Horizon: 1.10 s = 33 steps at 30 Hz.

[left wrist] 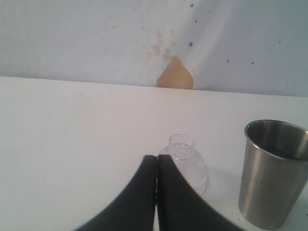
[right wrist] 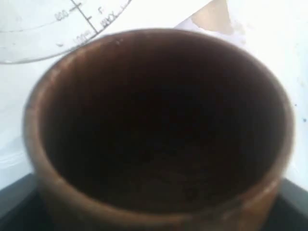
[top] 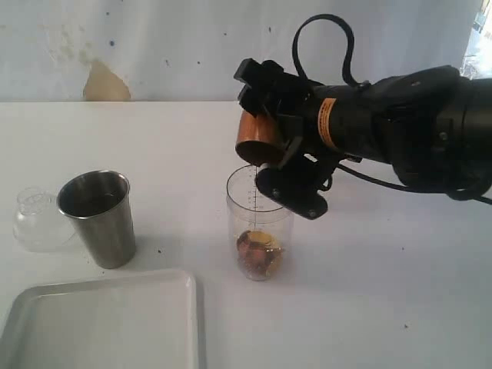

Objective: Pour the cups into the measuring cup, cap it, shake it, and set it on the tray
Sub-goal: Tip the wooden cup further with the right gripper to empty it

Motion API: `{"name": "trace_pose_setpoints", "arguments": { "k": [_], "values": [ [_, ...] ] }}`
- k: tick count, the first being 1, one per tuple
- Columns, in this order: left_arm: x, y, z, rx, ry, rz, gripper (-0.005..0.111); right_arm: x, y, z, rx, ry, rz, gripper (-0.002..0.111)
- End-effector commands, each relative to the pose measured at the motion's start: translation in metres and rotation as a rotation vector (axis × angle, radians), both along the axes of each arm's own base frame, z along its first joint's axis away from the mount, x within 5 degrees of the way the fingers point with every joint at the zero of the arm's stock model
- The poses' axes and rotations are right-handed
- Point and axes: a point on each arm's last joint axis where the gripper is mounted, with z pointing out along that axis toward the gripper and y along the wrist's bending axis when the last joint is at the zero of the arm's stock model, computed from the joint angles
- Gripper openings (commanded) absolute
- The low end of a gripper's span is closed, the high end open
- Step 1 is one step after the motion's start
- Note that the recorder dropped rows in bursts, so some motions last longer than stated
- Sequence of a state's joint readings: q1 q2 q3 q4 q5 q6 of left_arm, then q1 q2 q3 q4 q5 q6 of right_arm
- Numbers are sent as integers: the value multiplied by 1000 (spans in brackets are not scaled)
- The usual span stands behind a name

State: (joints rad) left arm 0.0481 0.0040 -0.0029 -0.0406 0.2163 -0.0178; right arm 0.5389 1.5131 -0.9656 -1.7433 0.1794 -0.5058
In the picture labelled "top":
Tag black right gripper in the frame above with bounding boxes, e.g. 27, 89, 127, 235
234, 58, 344, 220

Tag brown wooden cup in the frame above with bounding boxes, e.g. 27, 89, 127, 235
235, 110, 284, 167

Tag coins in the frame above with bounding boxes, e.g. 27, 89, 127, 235
236, 231, 284, 281

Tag stainless steel cup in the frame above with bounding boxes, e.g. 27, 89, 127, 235
57, 170, 136, 269

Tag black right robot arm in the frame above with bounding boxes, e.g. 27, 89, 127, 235
234, 58, 491, 219

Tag clear plastic shaker cup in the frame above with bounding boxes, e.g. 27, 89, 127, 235
226, 165, 294, 281

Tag clear dome strainer lid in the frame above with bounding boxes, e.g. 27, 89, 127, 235
12, 187, 75, 253

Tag white metal tray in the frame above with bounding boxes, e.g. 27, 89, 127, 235
1, 269, 199, 368

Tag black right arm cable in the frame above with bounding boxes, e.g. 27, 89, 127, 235
292, 14, 492, 207

